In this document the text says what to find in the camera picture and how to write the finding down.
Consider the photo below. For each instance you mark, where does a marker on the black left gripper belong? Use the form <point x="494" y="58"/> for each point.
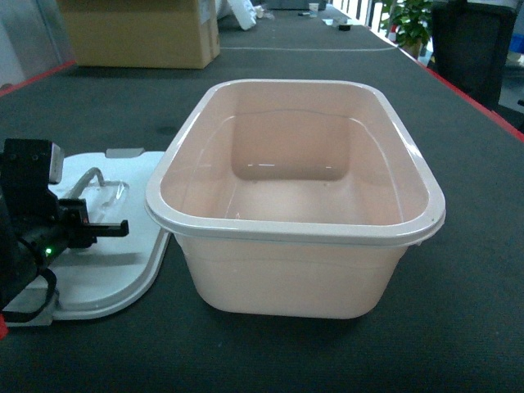
<point x="37" y="225"/>

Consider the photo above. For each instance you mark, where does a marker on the white box lid grey handle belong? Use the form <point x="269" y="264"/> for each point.
<point x="116" y="271"/>

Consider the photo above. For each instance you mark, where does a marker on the pink plastic storage box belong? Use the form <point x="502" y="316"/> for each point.
<point x="294" y="197"/>

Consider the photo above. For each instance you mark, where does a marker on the cardboard box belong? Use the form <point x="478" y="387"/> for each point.
<point x="142" y="34"/>

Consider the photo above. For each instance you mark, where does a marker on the white paper cup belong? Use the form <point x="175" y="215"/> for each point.
<point x="313" y="9"/>

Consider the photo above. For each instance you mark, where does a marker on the dark grey table mat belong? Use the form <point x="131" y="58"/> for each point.
<point x="451" y="318"/>

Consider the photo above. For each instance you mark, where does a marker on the potted green plant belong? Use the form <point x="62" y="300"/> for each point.
<point x="408" y="24"/>

